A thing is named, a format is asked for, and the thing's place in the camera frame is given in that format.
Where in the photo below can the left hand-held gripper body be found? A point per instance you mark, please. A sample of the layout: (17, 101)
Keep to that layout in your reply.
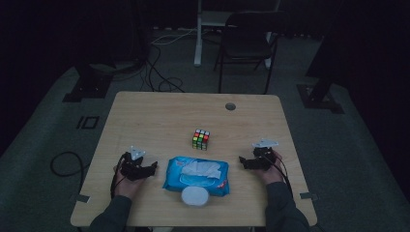
(132, 166)

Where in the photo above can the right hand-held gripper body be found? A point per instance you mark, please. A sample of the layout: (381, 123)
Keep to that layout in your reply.
(265, 158)

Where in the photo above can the blue wet wipes pack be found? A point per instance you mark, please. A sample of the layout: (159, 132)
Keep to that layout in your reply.
(174, 180)

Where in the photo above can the colourful puzzle cube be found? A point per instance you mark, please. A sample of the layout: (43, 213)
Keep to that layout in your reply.
(200, 139)

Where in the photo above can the person's right hand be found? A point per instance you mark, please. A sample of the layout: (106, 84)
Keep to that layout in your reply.
(274, 175)

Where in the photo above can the person's left hand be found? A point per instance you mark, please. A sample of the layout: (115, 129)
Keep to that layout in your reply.
(126, 188)

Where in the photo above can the grey tape strip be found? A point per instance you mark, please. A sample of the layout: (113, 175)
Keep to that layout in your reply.
(83, 198)
(308, 196)

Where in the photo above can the black stand with base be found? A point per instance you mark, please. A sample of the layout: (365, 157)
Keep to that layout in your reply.
(87, 87)
(319, 96)

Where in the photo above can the black folding chair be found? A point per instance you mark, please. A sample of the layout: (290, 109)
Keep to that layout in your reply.
(248, 38)

